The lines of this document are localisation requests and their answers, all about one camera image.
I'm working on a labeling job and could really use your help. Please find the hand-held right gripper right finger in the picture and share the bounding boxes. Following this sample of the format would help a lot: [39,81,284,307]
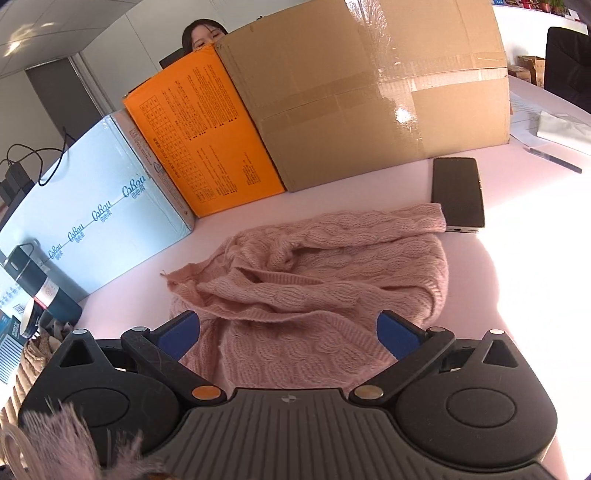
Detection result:
[349,310,522,405]

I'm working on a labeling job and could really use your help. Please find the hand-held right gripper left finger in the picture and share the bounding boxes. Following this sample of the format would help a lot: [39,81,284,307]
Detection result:
[58,310,227,408]

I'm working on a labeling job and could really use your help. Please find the pink knit sweater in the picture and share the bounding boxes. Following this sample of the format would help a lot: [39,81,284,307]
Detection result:
[161,202,450,398]

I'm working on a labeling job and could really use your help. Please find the dark teal thermos bottle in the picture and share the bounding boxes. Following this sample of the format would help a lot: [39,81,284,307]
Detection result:
[2,244,84,330]

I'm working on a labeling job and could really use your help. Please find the beige quilted jacket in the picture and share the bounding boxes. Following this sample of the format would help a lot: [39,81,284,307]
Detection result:
[0,323,70,462]

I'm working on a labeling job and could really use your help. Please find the black smartphone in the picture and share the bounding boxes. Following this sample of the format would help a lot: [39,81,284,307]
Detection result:
[431,157,486,234]

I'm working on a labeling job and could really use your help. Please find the pink furry cloth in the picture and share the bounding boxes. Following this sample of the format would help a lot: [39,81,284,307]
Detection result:
[18,401,153,480]

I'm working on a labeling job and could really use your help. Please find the light blue carton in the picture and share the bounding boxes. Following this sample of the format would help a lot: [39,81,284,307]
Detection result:
[0,110,197,319]

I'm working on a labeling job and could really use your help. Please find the dark blue striped box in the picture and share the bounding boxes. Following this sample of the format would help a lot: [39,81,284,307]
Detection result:
[0,318,28,385]

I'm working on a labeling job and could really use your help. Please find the orange printed box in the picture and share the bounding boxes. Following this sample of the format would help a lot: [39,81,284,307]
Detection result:
[122,44,286,218]

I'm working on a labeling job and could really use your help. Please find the black charger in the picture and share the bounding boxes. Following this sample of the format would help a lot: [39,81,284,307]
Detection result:
[0,159,36,208]

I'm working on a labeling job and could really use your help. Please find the brown cardboard box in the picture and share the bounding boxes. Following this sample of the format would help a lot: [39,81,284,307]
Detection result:
[216,0,512,193]

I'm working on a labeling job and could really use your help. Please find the dark door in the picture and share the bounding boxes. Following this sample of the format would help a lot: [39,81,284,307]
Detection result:
[25,58,105,139]

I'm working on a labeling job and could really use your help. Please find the white papers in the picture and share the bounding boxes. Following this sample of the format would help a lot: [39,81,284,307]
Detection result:
[508,90,591,154]

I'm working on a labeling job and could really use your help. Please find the small cardboard box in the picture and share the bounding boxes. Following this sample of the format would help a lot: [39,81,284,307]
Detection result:
[508,55,546,86]

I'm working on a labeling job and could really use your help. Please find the black chair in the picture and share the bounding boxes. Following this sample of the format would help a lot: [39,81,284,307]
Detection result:
[544,27,591,114]

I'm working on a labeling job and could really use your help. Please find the black cable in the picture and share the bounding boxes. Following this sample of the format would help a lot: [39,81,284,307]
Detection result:
[0,134,78,188]

